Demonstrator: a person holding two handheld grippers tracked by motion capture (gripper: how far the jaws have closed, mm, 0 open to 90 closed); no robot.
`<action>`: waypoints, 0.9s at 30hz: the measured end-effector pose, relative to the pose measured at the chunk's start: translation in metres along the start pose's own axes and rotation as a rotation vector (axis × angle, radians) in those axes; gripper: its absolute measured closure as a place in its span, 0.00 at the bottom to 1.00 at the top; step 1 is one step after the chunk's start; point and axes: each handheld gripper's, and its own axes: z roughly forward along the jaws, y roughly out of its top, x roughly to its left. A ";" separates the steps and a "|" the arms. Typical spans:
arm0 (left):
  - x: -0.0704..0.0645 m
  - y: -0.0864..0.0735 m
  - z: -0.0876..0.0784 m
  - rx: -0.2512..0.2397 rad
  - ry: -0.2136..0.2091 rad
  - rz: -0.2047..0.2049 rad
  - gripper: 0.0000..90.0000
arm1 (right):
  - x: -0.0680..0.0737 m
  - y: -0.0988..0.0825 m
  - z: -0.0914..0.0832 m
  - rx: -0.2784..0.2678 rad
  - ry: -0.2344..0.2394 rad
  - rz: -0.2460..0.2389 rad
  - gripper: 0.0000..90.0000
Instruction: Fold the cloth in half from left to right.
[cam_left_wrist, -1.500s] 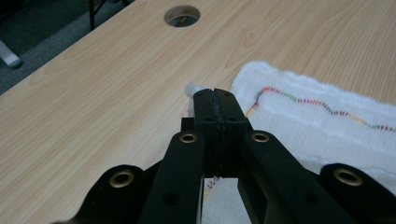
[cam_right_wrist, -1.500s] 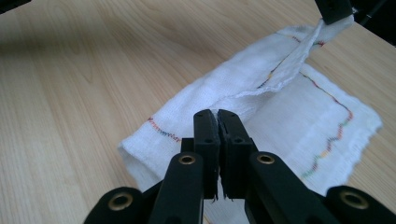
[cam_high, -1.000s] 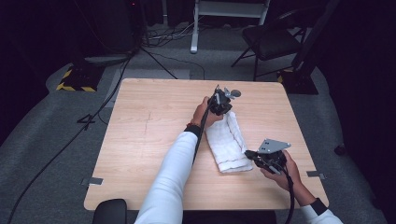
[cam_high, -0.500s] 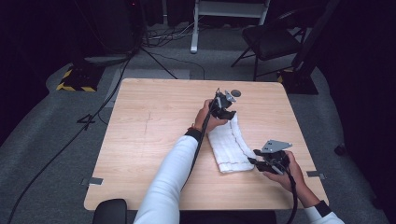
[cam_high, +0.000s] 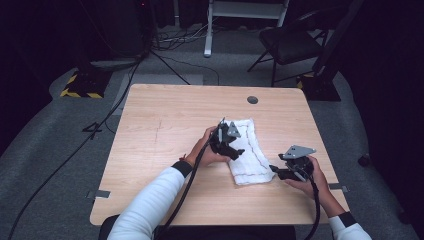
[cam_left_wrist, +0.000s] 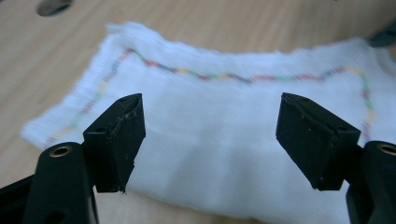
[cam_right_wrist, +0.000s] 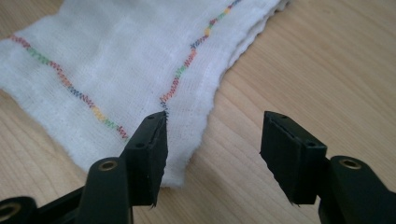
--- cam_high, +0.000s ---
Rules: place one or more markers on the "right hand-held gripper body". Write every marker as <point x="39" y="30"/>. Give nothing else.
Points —
<point x="298" y="163"/>

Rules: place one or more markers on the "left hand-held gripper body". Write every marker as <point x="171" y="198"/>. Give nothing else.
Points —
<point x="224" y="141"/>

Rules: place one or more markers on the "white towel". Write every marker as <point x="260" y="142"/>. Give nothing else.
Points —
<point x="251" y="156"/>

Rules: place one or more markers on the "person's left hand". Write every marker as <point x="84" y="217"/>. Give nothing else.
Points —
<point x="203" y="151"/>

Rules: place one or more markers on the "person's right hand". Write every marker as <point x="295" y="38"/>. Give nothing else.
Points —
<point x="316" y="186"/>

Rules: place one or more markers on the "grey tape strip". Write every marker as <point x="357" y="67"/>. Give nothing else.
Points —
<point x="100" y="194"/>
<point x="338" y="187"/>

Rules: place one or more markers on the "black caster wheel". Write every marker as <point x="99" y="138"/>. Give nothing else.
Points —
<point x="364" y="160"/>

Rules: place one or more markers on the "person's dark lap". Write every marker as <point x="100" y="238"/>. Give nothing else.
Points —
<point x="233" y="233"/>

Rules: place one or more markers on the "black yellow-striped stand base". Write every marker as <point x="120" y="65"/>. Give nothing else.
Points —
<point x="320" y="87"/>
<point x="85" y="85"/>

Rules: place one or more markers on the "black folding chair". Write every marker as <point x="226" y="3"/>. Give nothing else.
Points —
<point x="290" y="46"/>

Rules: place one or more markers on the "white metal desk frame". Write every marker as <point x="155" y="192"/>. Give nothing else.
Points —
<point x="209" y="30"/>

